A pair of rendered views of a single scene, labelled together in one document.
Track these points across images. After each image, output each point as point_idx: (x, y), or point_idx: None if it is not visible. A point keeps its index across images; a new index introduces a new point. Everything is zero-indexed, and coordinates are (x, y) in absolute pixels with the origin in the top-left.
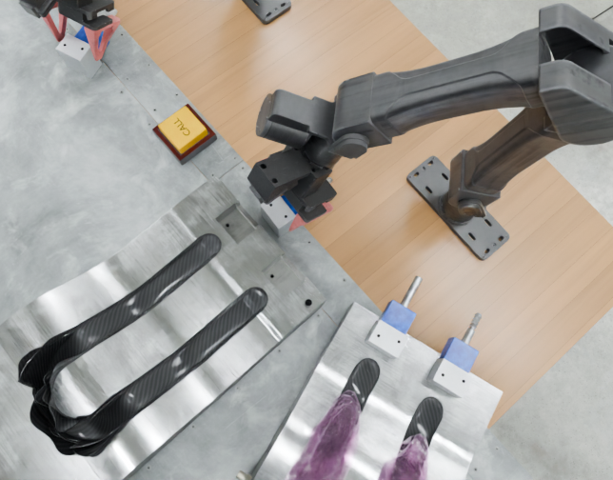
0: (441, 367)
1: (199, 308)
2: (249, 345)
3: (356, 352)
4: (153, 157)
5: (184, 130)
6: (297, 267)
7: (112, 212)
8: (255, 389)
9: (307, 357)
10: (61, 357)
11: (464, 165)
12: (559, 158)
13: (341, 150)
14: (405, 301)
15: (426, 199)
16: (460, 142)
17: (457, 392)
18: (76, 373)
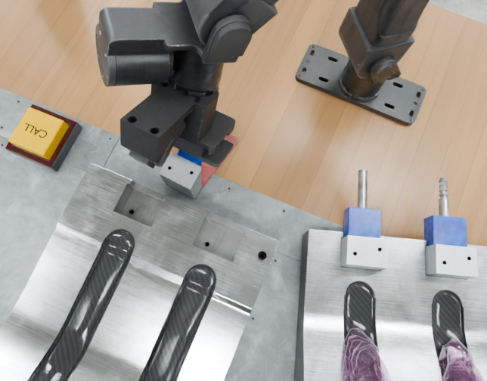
0: (438, 255)
1: (141, 321)
2: (218, 336)
3: (338, 283)
4: (22, 178)
5: (39, 133)
6: (229, 220)
7: (2, 257)
8: (246, 373)
9: (286, 311)
10: None
11: (359, 23)
12: None
13: (218, 51)
14: (361, 202)
15: (327, 90)
16: (330, 20)
17: (469, 274)
18: None
